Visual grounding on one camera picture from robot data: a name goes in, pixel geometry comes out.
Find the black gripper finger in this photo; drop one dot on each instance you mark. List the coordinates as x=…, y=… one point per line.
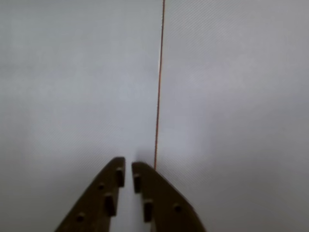
x=164, y=200
x=96, y=200

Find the dark gray mat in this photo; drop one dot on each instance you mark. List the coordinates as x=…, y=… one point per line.
x=229, y=96
x=72, y=84

